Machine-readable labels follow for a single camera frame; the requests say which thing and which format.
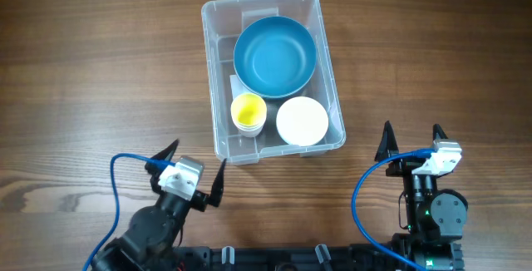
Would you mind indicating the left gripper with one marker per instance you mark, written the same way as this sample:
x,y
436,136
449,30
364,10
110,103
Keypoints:
x,y
200,199

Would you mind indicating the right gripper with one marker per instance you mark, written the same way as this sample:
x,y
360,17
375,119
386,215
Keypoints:
x,y
403,165

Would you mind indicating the yellow cup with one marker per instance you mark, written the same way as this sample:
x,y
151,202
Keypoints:
x,y
248,110

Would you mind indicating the pink bowl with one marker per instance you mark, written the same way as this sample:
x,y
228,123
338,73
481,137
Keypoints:
x,y
302,121

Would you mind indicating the dark blue bowl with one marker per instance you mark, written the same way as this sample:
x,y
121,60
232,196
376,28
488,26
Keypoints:
x,y
275,57

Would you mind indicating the pink cup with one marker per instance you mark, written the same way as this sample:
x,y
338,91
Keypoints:
x,y
250,133

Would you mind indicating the cream cup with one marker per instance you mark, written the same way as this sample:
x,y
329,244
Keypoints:
x,y
242,126

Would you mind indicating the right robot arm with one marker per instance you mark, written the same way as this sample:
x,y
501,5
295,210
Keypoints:
x,y
434,218

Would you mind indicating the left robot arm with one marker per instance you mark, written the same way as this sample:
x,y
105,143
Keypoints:
x,y
148,243

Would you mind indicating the clear plastic storage container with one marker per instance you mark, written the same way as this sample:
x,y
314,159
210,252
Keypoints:
x,y
223,21

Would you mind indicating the white paper label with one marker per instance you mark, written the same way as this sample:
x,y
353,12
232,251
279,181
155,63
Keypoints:
x,y
237,87

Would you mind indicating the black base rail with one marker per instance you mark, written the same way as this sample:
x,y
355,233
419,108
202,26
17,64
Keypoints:
x,y
355,257

